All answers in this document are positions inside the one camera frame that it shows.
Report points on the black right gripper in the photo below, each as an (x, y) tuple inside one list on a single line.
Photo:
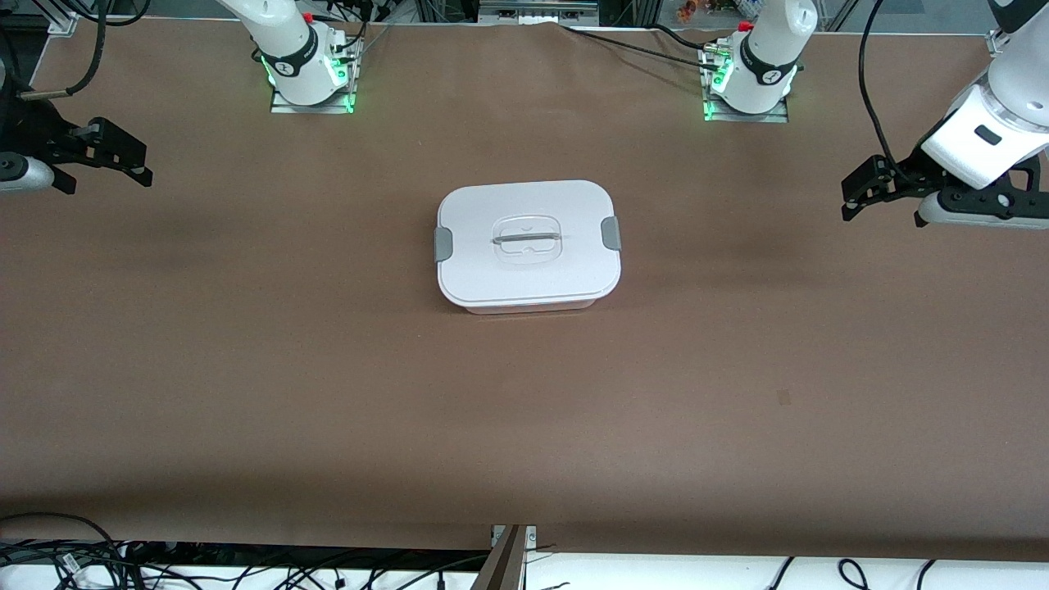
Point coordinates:
[(33, 131)]

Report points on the brown wooden beam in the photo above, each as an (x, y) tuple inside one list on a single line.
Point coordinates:
[(501, 565)]

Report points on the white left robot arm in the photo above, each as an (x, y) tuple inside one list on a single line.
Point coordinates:
[(766, 57)]

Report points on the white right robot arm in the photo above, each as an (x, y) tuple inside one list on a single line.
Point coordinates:
[(287, 41)]

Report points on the aluminium frame corner bracket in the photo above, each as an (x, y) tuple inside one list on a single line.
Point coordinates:
[(61, 24), (1001, 41)]

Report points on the pink translucent plastic box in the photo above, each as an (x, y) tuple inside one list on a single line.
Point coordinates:
[(524, 309)]

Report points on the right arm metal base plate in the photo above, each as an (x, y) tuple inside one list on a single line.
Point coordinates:
[(311, 107)]

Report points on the colourful small items heap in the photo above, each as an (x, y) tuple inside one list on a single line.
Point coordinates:
[(692, 10)]

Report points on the white box lid grey clips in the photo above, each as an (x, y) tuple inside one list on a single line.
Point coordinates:
[(475, 270)]

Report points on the brown table cover sheet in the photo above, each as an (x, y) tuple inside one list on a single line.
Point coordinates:
[(246, 369)]

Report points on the grey metal frame piece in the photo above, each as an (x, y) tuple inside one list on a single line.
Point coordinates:
[(537, 10)]

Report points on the small silver metal bracket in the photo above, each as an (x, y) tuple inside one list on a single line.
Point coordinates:
[(531, 534)]

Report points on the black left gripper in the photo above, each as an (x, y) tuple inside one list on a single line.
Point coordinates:
[(906, 170)]

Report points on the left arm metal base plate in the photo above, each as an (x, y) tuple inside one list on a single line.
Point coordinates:
[(754, 117)]

